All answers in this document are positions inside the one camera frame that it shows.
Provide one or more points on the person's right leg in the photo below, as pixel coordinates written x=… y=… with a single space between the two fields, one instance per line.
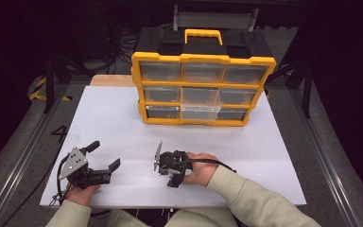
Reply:
x=198 y=219

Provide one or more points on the wooden board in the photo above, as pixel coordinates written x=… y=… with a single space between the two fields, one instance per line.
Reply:
x=112 y=80

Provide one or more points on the person's right hand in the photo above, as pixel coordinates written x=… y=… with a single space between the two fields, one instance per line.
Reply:
x=203 y=170

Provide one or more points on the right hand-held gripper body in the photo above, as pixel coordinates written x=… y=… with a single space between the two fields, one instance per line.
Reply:
x=175 y=162

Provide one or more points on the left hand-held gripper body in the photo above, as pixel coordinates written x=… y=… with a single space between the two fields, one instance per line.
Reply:
x=74 y=163

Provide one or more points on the yellow black floor tape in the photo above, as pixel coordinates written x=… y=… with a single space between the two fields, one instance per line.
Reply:
x=38 y=90

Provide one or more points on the black metal stand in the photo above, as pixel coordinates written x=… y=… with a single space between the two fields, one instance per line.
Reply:
x=307 y=85
x=49 y=82

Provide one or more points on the person's left hand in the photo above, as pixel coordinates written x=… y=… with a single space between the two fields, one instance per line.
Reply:
x=81 y=195

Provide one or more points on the set of clear organizer drawers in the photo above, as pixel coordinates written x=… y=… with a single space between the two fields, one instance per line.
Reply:
x=160 y=71

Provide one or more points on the yellow black drawer organizer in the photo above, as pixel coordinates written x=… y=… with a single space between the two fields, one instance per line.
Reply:
x=201 y=50

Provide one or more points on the grey metal floor rail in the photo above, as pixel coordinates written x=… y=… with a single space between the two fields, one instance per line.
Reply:
x=327 y=164
x=15 y=170

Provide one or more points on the person's left leg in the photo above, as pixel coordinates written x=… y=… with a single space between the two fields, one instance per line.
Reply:
x=123 y=219

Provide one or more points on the clear plastic drawer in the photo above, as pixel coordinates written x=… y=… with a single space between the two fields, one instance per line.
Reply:
x=200 y=96

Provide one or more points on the person's leg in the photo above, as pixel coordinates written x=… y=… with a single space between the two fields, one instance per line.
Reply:
x=198 y=219
x=123 y=219

